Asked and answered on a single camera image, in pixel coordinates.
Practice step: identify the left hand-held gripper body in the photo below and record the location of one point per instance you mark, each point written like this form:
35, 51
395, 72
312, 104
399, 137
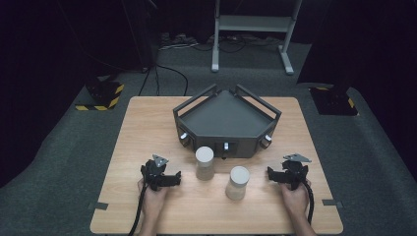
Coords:
153, 170

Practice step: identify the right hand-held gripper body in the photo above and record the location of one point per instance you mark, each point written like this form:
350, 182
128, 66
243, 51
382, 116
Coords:
295, 170

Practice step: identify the white-lidded jar beige contents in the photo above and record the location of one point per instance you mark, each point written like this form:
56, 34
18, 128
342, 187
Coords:
204, 164

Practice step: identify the white-lidded jar pale contents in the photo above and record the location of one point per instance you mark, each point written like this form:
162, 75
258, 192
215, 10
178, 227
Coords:
237, 183

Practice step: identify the person's left hand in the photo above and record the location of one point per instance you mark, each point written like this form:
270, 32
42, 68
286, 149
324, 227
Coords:
154, 200

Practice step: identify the person's right hand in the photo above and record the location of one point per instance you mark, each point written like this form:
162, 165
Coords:
295, 200

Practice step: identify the grey tape strip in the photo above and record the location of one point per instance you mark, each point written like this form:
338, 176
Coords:
331, 203
98, 206

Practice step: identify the dark curtain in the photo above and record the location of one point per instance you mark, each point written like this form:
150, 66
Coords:
377, 49
39, 49

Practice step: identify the white metal stand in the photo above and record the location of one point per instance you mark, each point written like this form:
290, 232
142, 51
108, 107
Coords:
252, 23

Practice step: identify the black yellow striped base plate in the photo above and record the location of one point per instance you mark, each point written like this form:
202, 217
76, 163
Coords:
332, 101
103, 95

